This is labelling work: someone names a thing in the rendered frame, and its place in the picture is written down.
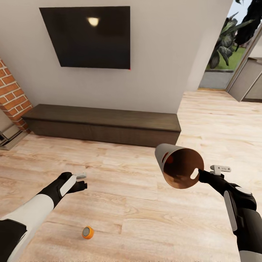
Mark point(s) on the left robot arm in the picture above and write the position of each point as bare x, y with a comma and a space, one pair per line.
19, 226

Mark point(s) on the trash can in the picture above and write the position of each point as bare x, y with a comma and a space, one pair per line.
186, 160

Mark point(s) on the cabinet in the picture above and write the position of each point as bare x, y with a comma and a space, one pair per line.
104, 125

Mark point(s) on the can of soda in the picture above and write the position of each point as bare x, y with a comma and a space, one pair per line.
88, 232
170, 159

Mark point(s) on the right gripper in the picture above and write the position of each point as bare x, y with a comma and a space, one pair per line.
211, 179

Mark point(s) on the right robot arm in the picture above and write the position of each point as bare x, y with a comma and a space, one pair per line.
241, 206

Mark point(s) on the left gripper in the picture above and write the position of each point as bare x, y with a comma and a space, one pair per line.
80, 186

